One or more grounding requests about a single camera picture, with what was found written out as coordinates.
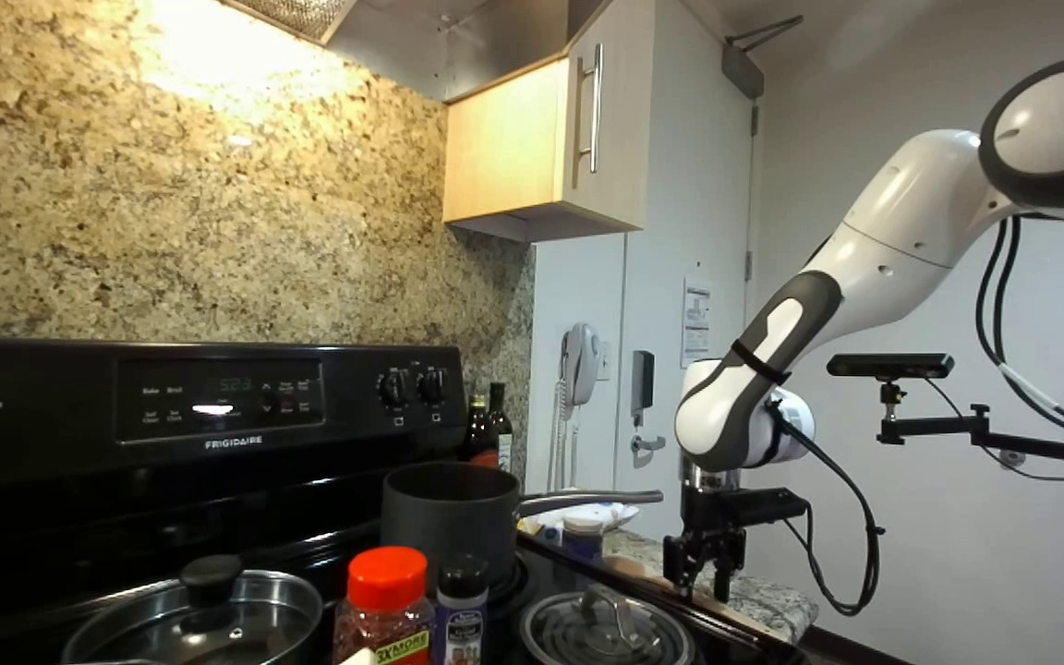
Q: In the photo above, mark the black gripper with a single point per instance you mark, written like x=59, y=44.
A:
x=711, y=511

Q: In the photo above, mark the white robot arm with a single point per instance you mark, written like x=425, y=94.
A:
x=902, y=233

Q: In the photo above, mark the blue jar with white lid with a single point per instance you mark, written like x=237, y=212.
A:
x=581, y=539

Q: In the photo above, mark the black door lock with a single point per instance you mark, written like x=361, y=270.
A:
x=642, y=386

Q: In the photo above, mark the paper notice sheet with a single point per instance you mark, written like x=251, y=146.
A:
x=697, y=324

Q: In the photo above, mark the orange-lid dark jar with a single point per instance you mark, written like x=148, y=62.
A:
x=480, y=460

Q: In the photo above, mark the black-cap spice bottle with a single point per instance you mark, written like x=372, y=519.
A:
x=460, y=614

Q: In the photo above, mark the dark glass bottle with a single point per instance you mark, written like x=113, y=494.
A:
x=501, y=419

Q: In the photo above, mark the red-cap spice bottle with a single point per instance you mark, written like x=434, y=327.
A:
x=387, y=587

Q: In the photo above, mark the white door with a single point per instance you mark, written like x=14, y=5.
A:
x=657, y=247

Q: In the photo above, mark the steel pan with glass lid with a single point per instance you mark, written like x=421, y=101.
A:
x=249, y=614

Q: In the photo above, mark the grey door closer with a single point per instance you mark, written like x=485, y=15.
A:
x=740, y=62

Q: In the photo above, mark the steel range hood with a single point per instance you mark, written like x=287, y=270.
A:
x=434, y=44

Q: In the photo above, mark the black electric stove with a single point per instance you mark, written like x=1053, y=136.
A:
x=64, y=519

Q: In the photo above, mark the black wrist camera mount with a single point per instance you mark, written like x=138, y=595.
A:
x=776, y=505

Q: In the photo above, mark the white wall intercom phone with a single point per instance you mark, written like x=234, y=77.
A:
x=578, y=364

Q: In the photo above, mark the black stereo camera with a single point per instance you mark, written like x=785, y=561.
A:
x=887, y=364

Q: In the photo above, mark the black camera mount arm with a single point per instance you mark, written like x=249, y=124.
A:
x=987, y=435

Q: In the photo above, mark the wooden wall cabinet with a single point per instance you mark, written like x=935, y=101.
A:
x=506, y=151

